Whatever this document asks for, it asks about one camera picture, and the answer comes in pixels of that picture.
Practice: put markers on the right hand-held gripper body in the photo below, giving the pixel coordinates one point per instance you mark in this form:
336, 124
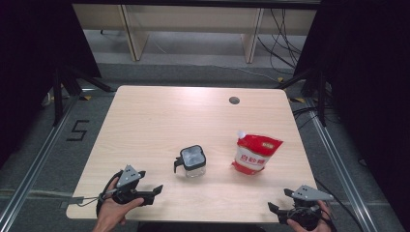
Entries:
309, 193

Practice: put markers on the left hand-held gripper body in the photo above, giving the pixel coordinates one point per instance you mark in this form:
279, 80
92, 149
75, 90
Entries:
129, 176

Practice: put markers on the red and white sugar pouch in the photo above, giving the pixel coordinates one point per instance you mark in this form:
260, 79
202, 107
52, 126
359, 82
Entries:
254, 154

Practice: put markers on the glass jar with black lid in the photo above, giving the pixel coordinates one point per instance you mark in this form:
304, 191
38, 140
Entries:
193, 159

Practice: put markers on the person's right hand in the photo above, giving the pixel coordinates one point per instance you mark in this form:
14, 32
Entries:
326, 222

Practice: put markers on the person's left hand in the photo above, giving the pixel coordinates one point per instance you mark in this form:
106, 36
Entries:
111, 209

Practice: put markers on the grey tape strip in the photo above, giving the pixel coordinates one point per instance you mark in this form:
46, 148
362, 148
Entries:
75, 200

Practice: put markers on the yellow and black tape piece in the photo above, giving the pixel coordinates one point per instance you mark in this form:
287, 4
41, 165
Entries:
297, 100
280, 79
85, 97

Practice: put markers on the black tripod stand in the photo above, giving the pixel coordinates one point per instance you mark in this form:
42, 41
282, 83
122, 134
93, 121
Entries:
58, 96
321, 96

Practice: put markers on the grey table grommet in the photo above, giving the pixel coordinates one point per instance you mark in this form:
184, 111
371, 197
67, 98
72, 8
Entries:
234, 100

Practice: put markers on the black curtain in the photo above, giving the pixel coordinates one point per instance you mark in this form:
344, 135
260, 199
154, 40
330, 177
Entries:
370, 80
29, 64

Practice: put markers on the light wooden shelf unit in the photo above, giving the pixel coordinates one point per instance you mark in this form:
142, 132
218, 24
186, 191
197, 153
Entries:
193, 19

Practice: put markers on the aluminium floor rail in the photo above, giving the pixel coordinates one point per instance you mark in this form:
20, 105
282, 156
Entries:
35, 161
341, 170

